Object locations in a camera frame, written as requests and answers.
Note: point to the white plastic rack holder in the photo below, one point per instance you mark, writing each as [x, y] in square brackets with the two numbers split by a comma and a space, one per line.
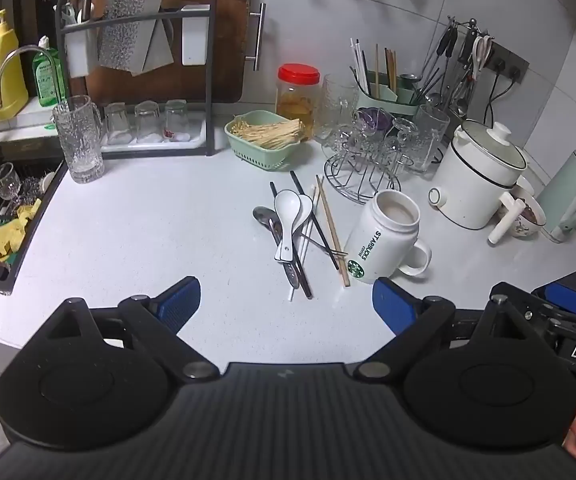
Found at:
[195, 35]
[77, 55]

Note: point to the sink with dishes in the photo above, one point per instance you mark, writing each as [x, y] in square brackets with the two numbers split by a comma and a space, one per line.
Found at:
[23, 260]

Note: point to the red lid plastic jar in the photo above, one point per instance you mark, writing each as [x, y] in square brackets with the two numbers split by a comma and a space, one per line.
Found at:
[298, 95]

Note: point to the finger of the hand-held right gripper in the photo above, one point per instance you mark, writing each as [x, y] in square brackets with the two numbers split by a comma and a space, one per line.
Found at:
[567, 297]

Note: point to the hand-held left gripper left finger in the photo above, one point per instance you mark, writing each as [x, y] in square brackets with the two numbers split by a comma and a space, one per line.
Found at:
[180, 300]

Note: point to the row of hanging kitchen tools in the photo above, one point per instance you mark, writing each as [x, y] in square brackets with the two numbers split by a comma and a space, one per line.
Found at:
[445, 45]

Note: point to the bundle of dried strands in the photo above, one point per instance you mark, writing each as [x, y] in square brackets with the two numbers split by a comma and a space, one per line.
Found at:
[268, 132]

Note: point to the white chopstick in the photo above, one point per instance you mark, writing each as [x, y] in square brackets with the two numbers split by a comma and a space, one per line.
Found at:
[292, 292]

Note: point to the floral ceramic bowl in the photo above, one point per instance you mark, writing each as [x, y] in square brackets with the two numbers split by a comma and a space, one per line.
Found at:
[530, 217]

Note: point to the textured steel cleaver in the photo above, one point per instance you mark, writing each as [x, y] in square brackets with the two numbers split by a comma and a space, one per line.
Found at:
[128, 25]

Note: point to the white drip tray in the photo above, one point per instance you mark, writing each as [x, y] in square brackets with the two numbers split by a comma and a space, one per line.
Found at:
[188, 144]

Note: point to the tall textured glass mug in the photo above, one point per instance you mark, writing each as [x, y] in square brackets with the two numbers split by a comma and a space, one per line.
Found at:
[80, 145]

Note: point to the bunch of mixed chopsticks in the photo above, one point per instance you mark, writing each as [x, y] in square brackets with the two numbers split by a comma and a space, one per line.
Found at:
[362, 70]

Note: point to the clear glass cup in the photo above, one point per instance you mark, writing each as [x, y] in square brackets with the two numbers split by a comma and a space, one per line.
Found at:
[343, 142]

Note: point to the wooden cutting board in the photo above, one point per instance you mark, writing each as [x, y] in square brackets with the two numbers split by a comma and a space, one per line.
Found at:
[233, 35]

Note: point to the small clear glass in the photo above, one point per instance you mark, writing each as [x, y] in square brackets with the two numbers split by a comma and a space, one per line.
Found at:
[149, 122]
[118, 125]
[178, 120]

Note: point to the clear stemmed glass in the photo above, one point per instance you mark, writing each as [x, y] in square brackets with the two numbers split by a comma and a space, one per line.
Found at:
[405, 140]

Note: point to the large textured glass mug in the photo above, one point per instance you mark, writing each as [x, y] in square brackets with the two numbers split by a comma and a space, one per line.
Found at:
[430, 140]

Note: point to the white mug green label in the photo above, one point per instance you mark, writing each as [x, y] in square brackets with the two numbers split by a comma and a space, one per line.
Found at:
[367, 245]

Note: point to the green plastic basket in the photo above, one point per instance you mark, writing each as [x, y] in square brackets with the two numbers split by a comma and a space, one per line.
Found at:
[263, 157]

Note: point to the green electric kettle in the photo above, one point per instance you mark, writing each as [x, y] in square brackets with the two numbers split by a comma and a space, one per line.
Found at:
[565, 195]

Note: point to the steel spoon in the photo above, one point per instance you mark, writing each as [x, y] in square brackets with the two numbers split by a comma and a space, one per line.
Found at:
[263, 216]

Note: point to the plain steel knife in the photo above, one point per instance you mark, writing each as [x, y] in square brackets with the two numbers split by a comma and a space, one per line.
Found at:
[158, 52]

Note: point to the white ceramic spoon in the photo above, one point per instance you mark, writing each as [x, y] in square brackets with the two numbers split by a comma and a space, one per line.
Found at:
[306, 207]
[287, 207]

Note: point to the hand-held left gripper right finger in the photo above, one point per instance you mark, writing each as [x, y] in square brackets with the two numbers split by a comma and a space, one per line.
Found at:
[392, 305]

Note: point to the green dish soap bottle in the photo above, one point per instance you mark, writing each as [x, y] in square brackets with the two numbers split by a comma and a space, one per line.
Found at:
[50, 80]

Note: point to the white electric pot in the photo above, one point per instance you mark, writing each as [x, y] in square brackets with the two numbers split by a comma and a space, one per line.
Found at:
[472, 185]

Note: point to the steel scourer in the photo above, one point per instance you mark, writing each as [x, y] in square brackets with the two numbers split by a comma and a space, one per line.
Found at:
[33, 187]

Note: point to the black chopstick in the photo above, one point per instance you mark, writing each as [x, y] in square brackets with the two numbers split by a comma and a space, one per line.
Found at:
[306, 285]
[298, 186]

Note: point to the black dish rack frame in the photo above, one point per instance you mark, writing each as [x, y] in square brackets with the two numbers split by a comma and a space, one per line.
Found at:
[210, 110]

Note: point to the steel ladle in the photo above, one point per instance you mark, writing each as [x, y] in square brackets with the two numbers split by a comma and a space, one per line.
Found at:
[410, 78]

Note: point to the grey wall socket panel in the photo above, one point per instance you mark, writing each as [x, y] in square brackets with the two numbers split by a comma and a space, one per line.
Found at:
[510, 57]

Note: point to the textured clear glass tumbler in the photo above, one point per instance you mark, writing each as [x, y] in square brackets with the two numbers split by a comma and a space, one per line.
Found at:
[338, 105]

